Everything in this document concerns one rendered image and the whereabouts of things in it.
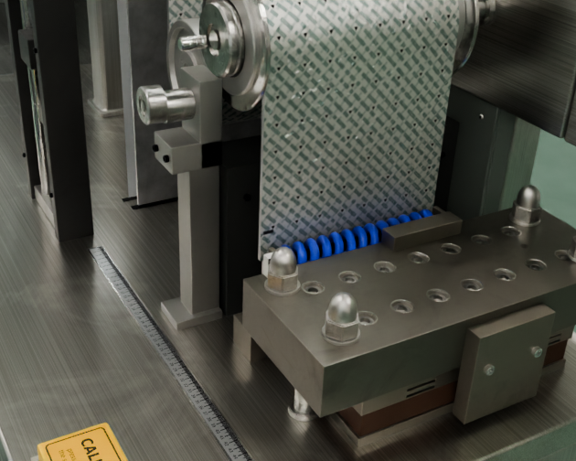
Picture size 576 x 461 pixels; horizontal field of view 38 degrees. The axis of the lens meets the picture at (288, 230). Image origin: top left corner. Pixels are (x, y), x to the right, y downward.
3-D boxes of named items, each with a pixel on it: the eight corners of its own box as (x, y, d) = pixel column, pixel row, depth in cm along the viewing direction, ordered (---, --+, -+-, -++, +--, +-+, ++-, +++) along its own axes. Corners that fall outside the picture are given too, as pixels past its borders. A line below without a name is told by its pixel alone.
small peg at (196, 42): (183, 51, 84) (178, 51, 86) (208, 48, 86) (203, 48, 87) (181, 37, 84) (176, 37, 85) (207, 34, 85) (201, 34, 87)
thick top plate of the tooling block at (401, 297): (241, 326, 90) (242, 278, 87) (523, 243, 108) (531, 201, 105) (320, 418, 78) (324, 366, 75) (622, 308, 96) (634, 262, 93)
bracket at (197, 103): (157, 311, 104) (146, 71, 89) (205, 298, 107) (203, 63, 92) (173, 333, 100) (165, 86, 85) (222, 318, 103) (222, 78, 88)
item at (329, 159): (258, 259, 92) (261, 98, 83) (429, 214, 103) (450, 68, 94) (260, 261, 92) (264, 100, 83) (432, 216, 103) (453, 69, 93)
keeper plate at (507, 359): (452, 412, 88) (466, 326, 83) (523, 384, 93) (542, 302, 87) (467, 427, 86) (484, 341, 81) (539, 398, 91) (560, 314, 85)
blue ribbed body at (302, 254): (271, 268, 93) (272, 241, 91) (426, 227, 103) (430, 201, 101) (286, 284, 90) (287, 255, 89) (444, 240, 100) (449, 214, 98)
